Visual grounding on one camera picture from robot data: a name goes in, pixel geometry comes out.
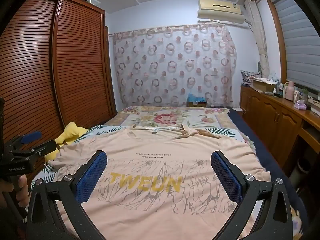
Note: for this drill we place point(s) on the peach printed t-shirt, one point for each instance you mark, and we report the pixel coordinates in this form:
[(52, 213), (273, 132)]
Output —
[(150, 142)]

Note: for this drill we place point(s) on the person's left hand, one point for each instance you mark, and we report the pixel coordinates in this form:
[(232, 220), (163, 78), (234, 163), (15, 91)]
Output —
[(22, 192)]

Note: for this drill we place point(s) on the wall air conditioner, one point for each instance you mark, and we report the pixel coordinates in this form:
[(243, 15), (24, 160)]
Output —
[(220, 10)]

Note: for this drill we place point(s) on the grey cylinder bin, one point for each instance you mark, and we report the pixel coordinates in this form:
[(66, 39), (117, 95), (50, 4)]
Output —
[(301, 170)]

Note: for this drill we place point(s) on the cardboard box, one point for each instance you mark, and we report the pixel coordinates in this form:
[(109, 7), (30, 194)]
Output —
[(262, 85)]

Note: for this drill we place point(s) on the pink thermos flask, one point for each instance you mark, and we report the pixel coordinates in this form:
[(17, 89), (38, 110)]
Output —
[(290, 92)]

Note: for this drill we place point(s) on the white storage box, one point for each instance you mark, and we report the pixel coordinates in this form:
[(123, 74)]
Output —
[(93, 2)]

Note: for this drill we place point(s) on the wooden side cabinet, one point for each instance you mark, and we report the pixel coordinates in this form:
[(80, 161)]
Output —
[(275, 115)]

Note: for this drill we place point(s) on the leaf print bed sheet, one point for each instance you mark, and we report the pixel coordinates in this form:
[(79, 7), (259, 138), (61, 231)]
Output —
[(225, 132)]

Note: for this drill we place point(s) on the purple tissue box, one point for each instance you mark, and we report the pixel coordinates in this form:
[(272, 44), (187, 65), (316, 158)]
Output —
[(300, 105)]

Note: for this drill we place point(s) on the wooden slatted wardrobe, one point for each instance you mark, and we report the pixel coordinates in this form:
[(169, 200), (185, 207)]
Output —
[(75, 55)]

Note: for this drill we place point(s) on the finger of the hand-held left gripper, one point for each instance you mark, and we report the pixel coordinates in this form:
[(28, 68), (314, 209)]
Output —
[(46, 147), (31, 136)]

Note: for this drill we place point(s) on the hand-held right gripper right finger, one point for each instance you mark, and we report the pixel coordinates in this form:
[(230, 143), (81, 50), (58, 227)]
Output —
[(226, 177)]

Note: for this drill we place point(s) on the floral cushion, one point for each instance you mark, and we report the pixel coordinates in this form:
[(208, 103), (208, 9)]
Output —
[(248, 77)]

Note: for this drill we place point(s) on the small brown box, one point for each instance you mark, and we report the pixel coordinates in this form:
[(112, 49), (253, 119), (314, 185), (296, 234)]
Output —
[(196, 104)]

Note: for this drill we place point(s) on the grey window blind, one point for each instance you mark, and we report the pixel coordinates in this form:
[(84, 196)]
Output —
[(300, 42)]

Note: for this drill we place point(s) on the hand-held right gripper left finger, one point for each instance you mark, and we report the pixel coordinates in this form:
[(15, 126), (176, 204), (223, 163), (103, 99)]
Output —
[(91, 176)]

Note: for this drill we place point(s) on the yellow plush toy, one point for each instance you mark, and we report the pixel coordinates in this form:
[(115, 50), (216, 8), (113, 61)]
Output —
[(71, 132)]

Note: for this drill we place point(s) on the floral blanket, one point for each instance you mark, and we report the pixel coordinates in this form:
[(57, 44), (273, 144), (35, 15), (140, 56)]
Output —
[(165, 117)]

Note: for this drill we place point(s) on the green bottle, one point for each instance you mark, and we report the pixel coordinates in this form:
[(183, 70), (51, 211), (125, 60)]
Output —
[(305, 95)]

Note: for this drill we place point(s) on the blue cloth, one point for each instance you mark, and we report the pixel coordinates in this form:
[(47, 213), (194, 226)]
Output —
[(195, 97)]

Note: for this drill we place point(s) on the dark blue bed sheet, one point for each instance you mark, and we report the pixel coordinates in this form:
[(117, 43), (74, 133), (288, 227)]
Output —
[(265, 150)]

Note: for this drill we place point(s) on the beige window curtain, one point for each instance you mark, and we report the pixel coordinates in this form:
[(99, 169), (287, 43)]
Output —
[(260, 35)]

